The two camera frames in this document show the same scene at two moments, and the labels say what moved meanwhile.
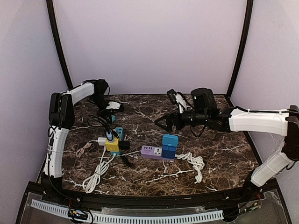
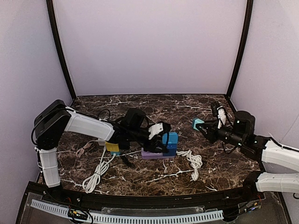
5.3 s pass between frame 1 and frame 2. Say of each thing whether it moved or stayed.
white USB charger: stayed
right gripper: moved
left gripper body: moved
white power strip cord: stayed
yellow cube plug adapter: stayed
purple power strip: stayed
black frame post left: stayed
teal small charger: moved
